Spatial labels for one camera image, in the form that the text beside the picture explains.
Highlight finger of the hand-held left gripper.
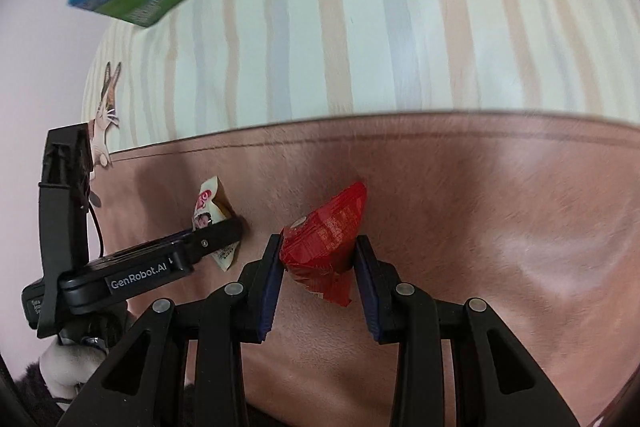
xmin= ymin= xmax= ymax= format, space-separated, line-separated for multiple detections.
xmin=190 ymin=216 xmax=246 ymax=267

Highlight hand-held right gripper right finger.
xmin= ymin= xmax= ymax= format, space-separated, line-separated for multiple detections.
xmin=354 ymin=234 xmax=601 ymax=427

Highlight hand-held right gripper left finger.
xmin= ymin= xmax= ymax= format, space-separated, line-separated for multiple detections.
xmin=55 ymin=233 xmax=287 ymax=427

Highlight small white snack packet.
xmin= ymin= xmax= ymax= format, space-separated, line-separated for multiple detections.
xmin=191 ymin=176 xmax=241 ymax=272

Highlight red snack packet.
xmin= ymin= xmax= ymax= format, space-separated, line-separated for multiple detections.
xmin=279 ymin=181 xmax=368 ymax=308

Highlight person's left forearm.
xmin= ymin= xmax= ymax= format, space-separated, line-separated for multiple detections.
xmin=12 ymin=332 xmax=131 ymax=427

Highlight striped blanket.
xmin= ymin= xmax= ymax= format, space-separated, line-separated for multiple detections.
xmin=80 ymin=0 xmax=640 ymax=152

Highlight black cable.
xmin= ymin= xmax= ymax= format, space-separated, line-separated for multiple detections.
xmin=86 ymin=191 xmax=107 ymax=259

